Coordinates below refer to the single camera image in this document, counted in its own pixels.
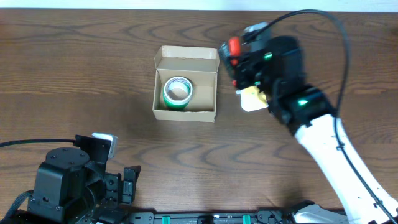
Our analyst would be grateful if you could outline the white tape roll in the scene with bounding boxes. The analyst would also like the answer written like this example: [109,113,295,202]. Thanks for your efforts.
[163,77,193,107]

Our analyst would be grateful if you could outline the green tape roll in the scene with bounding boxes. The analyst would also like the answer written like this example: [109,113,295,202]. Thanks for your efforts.
[163,90,192,110]

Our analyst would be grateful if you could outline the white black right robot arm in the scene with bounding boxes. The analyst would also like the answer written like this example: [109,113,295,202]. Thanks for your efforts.
[218,36,397,223]

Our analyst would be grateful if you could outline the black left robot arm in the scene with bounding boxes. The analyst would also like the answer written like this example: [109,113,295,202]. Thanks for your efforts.
[1,147,141,223]

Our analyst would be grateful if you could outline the yellow white sticky note pad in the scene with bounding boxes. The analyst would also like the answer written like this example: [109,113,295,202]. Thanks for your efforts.
[236,86,268,112]

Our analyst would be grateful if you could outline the brown cardboard box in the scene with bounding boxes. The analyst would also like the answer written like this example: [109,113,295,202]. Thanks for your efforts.
[152,45,220,122]

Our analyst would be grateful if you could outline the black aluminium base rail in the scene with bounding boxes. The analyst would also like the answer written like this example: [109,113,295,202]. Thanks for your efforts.
[129,200,352,224]

